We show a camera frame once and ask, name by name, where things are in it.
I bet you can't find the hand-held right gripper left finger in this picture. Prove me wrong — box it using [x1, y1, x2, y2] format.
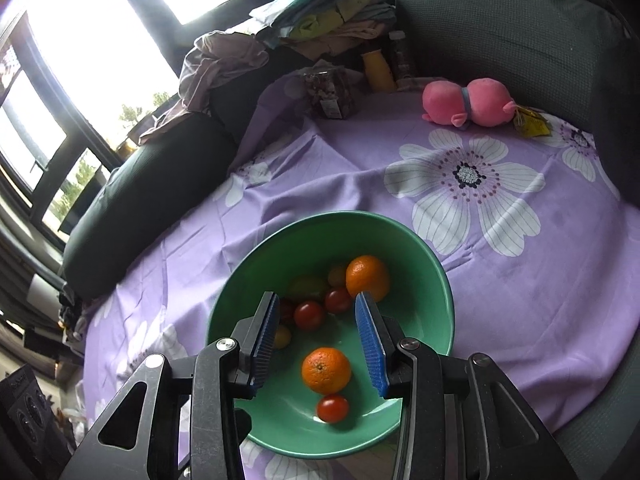
[59, 291, 280, 480]

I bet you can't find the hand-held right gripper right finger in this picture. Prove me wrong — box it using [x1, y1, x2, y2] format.
[354, 292, 571, 480]

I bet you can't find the orange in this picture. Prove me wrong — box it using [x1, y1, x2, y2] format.
[301, 347, 352, 395]
[346, 255, 391, 303]

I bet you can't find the red cherry tomato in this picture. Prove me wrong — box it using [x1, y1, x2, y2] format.
[325, 287, 353, 314]
[293, 301, 327, 331]
[317, 394, 350, 423]

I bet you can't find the round yellow-brown fruit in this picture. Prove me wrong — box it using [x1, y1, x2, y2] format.
[287, 275, 329, 302]

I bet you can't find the green bowl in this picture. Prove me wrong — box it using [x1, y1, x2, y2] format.
[206, 211, 457, 460]

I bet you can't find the purple floral bedsheet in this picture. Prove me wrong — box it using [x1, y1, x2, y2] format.
[82, 77, 626, 480]

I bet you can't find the dark grey bolster cushion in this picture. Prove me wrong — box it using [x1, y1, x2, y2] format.
[61, 110, 239, 302]

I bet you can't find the black cushion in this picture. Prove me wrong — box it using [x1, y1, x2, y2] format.
[210, 55, 301, 136]

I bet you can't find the black speaker box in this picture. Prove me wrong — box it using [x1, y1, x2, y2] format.
[0, 364, 67, 467]

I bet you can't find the clear snack jar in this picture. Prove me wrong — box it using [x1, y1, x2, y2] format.
[299, 66, 364, 121]

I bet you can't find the pink plush toy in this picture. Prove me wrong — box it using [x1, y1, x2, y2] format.
[421, 77, 519, 129]

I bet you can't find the orange juice bottle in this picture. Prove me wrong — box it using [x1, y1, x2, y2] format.
[361, 49, 397, 94]

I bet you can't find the crumpled pink cloth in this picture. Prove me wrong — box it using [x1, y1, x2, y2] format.
[139, 30, 272, 147]

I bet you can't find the dark drink bottle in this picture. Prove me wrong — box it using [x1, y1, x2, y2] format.
[387, 31, 419, 84]

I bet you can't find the stack of folded clothes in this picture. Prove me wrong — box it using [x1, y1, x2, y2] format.
[249, 0, 402, 52]

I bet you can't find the grey upholstered chair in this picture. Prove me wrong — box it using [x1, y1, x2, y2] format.
[395, 0, 640, 441]

